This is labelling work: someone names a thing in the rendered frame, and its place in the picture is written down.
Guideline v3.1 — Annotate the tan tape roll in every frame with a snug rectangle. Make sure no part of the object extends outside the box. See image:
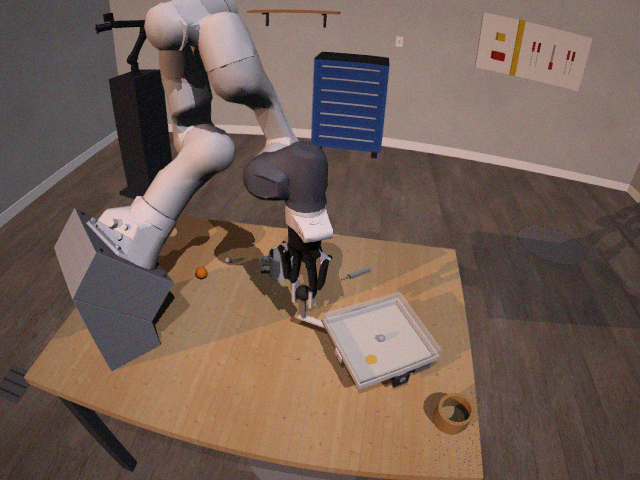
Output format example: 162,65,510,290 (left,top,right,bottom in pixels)
433,393,475,434

